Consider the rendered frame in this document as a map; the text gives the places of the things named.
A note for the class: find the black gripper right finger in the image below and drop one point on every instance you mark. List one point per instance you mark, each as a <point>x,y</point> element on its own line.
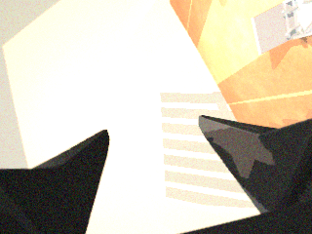
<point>266,162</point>

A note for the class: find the white dish rack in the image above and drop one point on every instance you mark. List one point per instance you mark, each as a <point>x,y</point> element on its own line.
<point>292,19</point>

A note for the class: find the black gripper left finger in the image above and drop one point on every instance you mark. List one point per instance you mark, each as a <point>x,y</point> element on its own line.
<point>57,196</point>

